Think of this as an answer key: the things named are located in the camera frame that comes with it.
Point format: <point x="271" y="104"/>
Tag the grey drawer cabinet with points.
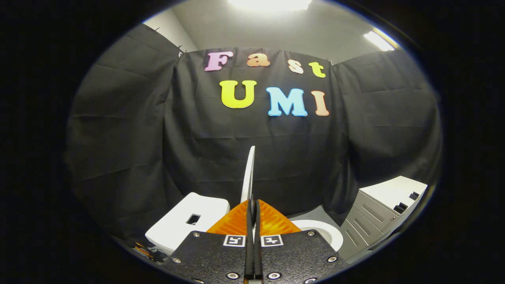
<point x="375" y="213"/>

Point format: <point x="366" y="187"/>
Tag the small ceiling light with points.
<point x="378" y="39"/>

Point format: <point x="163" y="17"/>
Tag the large ceiling light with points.
<point x="270" y="4"/>

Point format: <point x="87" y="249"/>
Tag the white toilet bowl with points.
<point x="329" y="232"/>

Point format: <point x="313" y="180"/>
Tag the white toilet lid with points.
<point x="248" y="177"/>

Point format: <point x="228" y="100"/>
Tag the white toilet tank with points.
<point x="173" y="228"/>

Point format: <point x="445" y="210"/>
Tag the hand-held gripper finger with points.
<point x="249" y="252"/>
<point x="258" y="252"/>

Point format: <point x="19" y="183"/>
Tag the black backdrop cloth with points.
<point x="197" y="157"/>

